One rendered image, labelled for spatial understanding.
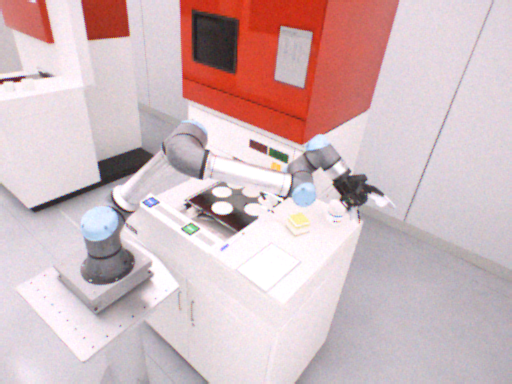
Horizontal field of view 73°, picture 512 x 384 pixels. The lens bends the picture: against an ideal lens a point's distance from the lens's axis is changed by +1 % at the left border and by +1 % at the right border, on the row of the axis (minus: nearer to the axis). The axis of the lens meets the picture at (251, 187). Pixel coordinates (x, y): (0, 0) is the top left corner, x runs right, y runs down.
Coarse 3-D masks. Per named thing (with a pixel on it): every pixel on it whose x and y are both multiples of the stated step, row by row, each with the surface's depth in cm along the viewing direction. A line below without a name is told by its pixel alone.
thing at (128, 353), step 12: (132, 336) 147; (120, 348) 146; (132, 348) 150; (108, 360) 154; (120, 360) 150; (132, 360) 154; (144, 360) 165; (96, 372) 183; (108, 372) 157; (120, 372) 155; (132, 372) 158; (144, 372) 167
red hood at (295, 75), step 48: (192, 0) 164; (240, 0) 147; (288, 0) 133; (336, 0) 129; (384, 0) 161; (192, 48) 175; (240, 48) 157; (288, 48) 141; (336, 48) 143; (384, 48) 185; (192, 96) 190; (240, 96) 167; (288, 96) 150; (336, 96) 162
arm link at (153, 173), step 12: (192, 120) 118; (180, 132) 109; (192, 132) 110; (204, 132) 116; (204, 144) 113; (156, 156) 119; (144, 168) 121; (156, 168) 118; (168, 168) 118; (132, 180) 124; (144, 180) 121; (156, 180) 121; (108, 192) 134; (120, 192) 126; (132, 192) 124; (144, 192) 124; (108, 204) 126; (120, 204) 125; (132, 204) 128
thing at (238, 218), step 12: (204, 192) 175; (240, 192) 178; (264, 192) 180; (204, 204) 167; (240, 204) 169; (276, 204) 171; (216, 216) 159; (228, 216) 160; (240, 216) 161; (252, 216) 162; (240, 228) 154
